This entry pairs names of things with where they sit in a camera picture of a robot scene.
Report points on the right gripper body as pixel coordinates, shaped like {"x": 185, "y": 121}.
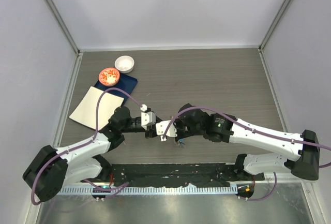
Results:
{"x": 183, "y": 131}

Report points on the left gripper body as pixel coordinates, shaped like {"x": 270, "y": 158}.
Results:
{"x": 151, "y": 131}

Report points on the large keyring with blue handle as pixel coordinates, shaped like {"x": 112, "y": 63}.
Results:
{"x": 179, "y": 143}

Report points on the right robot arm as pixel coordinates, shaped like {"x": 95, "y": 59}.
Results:
{"x": 297, "y": 153}

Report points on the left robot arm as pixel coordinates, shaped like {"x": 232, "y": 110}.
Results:
{"x": 54, "y": 168}

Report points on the blue tray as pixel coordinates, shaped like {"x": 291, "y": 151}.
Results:
{"x": 125, "y": 83}

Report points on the orange patterned bowl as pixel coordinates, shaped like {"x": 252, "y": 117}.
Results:
{"x": 109, "y": 76}

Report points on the white bowl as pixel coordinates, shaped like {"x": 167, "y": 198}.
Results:
{"x": 124, "y": 64}

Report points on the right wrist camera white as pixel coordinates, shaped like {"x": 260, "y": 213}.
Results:
{"x": 164, "y": 130}

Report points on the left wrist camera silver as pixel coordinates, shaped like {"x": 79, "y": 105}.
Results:
{"x": 148, "y": 119}

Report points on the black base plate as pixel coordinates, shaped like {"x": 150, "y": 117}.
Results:
{"x": 175, "y": 175}

